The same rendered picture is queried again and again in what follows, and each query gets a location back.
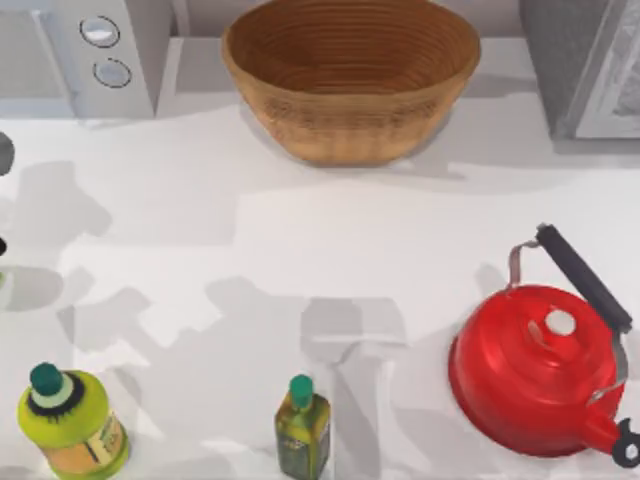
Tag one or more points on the yellow-green round bottle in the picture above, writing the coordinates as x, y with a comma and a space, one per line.
75, 425

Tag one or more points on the brown woven basket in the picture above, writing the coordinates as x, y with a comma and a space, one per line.
350, 85

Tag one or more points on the round microwave knob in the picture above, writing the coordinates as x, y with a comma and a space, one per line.
99, 30
112, 72

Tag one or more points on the pale microwave oven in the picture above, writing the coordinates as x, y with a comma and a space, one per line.
115, 95

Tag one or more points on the olive green square bottle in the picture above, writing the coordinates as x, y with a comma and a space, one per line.
302, 435

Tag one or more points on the grey rounded box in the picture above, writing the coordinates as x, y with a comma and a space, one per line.
4, 152

